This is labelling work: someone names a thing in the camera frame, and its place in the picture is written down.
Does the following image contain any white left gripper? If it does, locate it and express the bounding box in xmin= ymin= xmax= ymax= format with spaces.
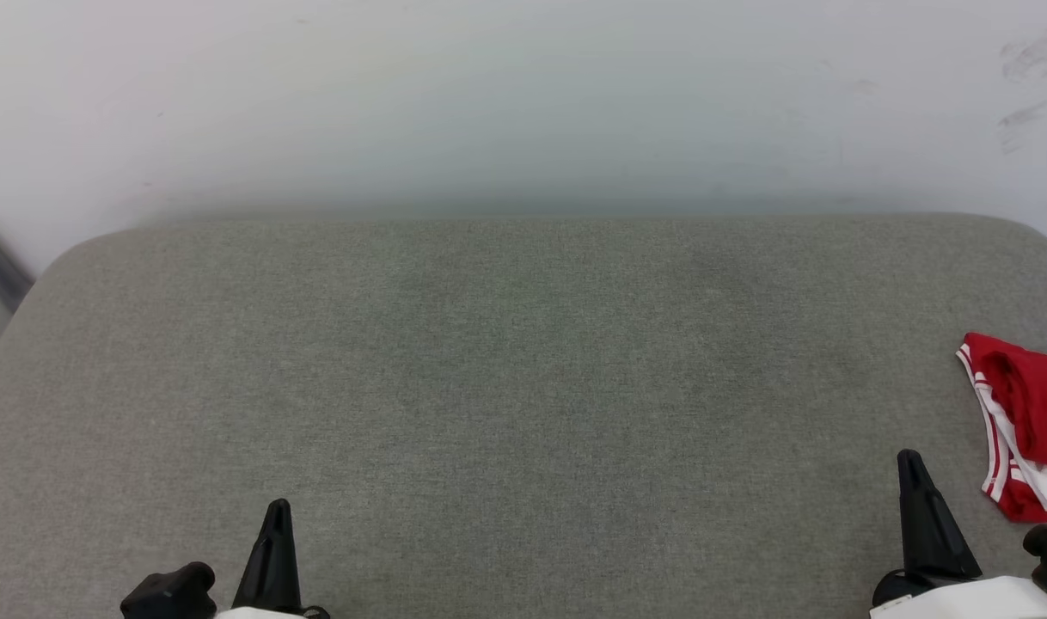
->
xmin=218 ymin=499 xmax=331 ymax=619

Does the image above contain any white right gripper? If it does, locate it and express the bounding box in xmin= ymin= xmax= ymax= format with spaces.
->
xmin=870 ymin=449 xmax=1047 ymax=619

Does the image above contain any red and white shirt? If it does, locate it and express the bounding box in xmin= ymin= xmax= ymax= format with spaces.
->
xmin=956 ymin=333 xmax=1047 ymax=524

